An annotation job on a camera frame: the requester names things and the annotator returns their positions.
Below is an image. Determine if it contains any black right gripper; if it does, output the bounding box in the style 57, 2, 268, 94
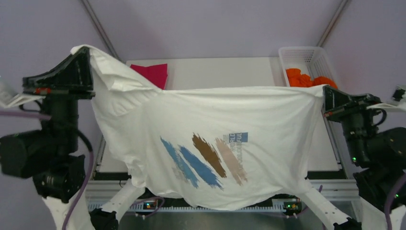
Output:
322, 83, 384, 163

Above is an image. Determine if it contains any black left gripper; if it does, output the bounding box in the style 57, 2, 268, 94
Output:
25, 43, 98, 151

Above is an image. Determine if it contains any white printed t-shirt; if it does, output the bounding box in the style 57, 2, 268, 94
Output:
88, 46, 324, 191

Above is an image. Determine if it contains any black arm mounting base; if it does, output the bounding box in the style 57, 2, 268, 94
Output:
86, 171, 345, 210

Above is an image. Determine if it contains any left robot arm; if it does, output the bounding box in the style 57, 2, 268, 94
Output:
0, 46, 154, 230

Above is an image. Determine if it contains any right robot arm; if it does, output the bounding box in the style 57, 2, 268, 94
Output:
300, 85, 406, 230

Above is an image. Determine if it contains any orange crumpled t-shirt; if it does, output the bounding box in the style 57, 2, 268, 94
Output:
285, 68, 338, 89

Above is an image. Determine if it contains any white plastic basket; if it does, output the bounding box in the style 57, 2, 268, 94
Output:
278, 46, 337, 87

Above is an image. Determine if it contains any folded magenta t-shirt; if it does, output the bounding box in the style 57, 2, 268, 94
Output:
130, 64, 168, 90

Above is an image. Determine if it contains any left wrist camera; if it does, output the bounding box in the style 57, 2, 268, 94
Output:
0, 77, 44, 108

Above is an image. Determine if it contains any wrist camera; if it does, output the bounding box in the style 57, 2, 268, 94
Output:
368, 85, 406, 112
0, 77, 44, 108

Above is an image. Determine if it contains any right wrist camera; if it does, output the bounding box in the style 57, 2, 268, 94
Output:
368, 85, 406, 112

